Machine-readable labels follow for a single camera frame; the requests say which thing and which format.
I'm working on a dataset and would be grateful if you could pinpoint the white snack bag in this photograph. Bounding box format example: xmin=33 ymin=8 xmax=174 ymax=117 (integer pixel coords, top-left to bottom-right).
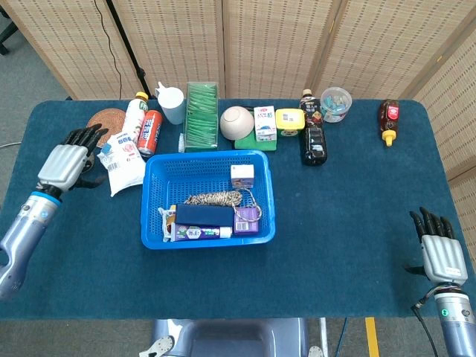
xmin=96 ymin=130 xmax=147 ymax=198

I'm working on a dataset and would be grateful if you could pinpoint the robot base body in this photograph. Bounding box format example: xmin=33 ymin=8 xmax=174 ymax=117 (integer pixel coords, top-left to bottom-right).
xmin=138 ymin=318 xmax=325 ymax=357

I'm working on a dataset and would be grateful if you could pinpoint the yellow lidded container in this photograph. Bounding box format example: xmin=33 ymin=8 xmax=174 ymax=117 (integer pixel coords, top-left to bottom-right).
xmin=275 ymin=108 xmax=306 ymax=138

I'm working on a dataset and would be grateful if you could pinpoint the bamboo folding screen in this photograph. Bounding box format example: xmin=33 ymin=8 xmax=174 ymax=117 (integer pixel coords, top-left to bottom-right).
xmin=0 ymin=0 xmax=476 ymax=246

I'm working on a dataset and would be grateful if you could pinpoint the green sponge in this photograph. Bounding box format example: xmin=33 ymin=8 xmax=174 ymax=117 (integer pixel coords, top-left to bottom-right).
xmin=234 ymin=133 xmax=278 ymax=153

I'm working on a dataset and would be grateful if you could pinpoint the black tripod stand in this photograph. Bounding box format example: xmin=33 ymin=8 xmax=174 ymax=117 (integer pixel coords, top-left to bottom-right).
xmin=105 ymin=0 xmax=149 ymax=100

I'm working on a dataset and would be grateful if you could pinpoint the snack packet with orange print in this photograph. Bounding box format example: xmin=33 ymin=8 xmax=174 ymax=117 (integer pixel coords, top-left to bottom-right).
xmin=158 ymin=205 xmax=177 ymax=242

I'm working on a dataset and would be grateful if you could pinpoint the white blue milk carton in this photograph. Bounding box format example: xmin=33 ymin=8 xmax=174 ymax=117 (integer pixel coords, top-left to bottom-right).
xmin=253 ymin=106 xmax=278 ymax=143

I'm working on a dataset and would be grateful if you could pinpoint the small purple box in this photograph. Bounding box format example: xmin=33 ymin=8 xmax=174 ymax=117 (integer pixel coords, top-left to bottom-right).
xmin=233 ymin=206 xmax=260 ymax=234

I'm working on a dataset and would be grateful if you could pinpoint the red soda can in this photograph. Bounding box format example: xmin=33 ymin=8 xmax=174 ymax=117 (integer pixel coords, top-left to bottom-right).
xmin=136 ymin=109 xmax=164 ymax=158

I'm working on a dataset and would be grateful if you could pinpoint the white bottle with yellow cap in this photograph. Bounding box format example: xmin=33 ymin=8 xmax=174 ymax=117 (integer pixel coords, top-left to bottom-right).
xmin=121 ymin=91 xmax=149 ymax=139

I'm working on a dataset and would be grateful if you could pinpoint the dark blue rectangular box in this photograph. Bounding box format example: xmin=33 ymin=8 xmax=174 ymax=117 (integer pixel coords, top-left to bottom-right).
xmin=175 ymin=203 xmax=235 ymax=227

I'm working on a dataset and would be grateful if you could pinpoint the clear box of green packets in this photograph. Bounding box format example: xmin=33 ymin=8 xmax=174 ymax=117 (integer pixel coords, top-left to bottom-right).
xmin=184 ymin=81 xmax=219 ymax=152

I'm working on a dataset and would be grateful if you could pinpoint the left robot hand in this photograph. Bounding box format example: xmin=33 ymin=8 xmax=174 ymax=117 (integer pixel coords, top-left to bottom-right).
xmin=36 ymin=124 xmax=109 ymax=193

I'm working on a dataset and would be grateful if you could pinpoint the dark soy sauce bottle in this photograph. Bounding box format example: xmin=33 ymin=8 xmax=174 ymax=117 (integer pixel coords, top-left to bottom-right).
xmin=299 ymin=89 xmax=329 ymax=167

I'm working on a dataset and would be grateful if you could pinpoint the coiled braided rope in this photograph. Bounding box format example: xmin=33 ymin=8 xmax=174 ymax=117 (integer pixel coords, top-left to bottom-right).
xmin=184 ymin=187 xmax=263 ymax=223

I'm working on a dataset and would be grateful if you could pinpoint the black hanging cable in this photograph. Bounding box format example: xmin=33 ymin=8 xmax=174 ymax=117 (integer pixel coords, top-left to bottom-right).
xmin=92 ymin=0 xmax=123 ymax=100

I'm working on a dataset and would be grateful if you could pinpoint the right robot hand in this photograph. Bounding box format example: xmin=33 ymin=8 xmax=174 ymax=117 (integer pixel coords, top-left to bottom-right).
xmin=403 ymin=207 xmax=469 ymax=286

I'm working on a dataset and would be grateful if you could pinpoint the white plastic cup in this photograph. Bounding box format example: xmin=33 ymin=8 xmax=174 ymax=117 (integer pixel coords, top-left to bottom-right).
xmin=154 ymin=81 xmax=185 ymax=126

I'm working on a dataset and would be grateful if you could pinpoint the honey squeeze bottle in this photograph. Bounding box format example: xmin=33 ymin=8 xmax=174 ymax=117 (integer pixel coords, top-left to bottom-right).
xmin=378 ymin=99 xmax=401 ymax=147

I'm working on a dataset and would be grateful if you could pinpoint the blue plastic basket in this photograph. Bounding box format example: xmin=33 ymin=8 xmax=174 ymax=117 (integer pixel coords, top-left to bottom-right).
xmin=141 ymin=149 xmax=277 ymax=250

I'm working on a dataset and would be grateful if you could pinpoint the purple toothpaste tube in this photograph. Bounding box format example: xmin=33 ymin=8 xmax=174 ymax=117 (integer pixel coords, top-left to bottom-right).
xmin=170 ymin=222 xmax=234 ymax=242

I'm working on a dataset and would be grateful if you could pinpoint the round woven coaster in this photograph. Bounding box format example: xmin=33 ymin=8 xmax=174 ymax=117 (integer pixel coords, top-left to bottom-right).
xmin=86 ymin=107 xmax=127 ymax=140

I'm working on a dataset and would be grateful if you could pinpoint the small white purple carton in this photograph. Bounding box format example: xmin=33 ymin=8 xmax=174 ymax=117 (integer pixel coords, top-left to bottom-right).
xmin=230 ymin=164 xmax=256 ymax=189

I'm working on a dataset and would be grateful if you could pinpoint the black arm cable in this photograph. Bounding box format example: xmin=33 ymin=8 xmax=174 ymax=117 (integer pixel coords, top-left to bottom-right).
xmin=410 ymin=301 xmax=437 ymax=357

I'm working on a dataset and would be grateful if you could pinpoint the beige bowl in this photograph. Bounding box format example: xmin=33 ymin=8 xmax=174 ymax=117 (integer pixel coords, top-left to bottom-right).
xmin=219 ymin=106 xmax=256 ymax=141

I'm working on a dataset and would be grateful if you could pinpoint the clear tub with blue items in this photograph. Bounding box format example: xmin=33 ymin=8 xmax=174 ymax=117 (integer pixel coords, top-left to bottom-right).
xmin=320 ymin=86 xmax=353 ymax=124

